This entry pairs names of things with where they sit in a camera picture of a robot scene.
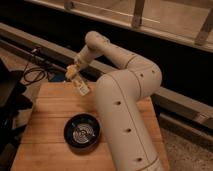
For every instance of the black round bowl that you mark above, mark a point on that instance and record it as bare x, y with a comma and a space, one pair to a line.
82, 131

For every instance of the small clear bottle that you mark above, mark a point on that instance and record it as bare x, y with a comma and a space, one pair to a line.
82, 87

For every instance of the dark object at left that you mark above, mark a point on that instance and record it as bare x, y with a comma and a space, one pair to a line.
12, 101

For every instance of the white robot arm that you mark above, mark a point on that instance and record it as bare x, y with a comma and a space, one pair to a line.
116, 96

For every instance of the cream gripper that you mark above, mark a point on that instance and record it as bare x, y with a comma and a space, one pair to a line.
72, 72

